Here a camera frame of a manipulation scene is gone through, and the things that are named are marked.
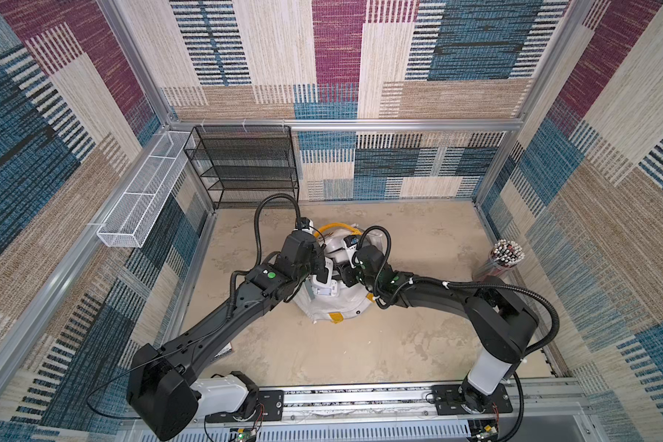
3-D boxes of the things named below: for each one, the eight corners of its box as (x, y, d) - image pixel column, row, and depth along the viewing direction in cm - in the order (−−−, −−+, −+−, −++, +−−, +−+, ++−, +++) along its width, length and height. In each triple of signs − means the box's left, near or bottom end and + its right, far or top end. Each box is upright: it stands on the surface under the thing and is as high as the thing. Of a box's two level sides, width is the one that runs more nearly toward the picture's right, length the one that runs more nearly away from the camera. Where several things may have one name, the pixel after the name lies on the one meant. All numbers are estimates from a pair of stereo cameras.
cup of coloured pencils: (477, 291, 97) (502, 260, 81) (469, 271, 102) (492, 239, 87) (498, 291, 96) (527, 260, 81) (489, 271, 102) (516, 238, 87)
